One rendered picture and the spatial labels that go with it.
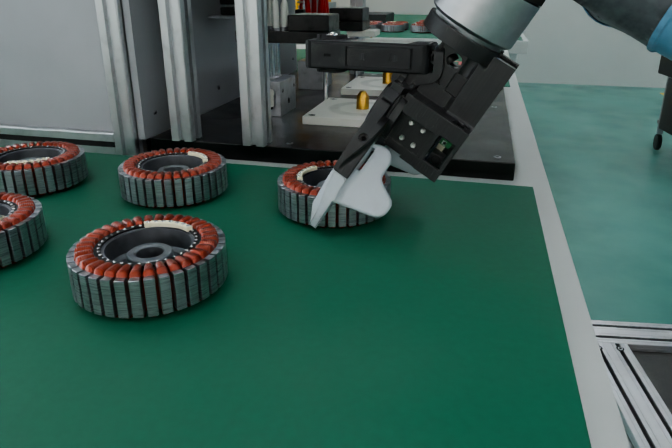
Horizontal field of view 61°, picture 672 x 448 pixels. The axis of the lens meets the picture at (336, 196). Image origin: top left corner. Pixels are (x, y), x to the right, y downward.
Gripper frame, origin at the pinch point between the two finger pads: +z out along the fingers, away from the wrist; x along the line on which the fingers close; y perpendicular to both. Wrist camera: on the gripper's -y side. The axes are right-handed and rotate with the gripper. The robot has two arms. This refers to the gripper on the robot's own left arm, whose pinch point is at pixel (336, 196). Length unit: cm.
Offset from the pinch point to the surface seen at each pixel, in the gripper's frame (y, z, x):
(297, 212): -1.5, 0.9, -5.2
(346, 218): 2.5, -0.9, -3.9
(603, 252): 74, 45, 170
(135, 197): -16.1, 9.5, -7.4
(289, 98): -19.3, 8.0, 31.7
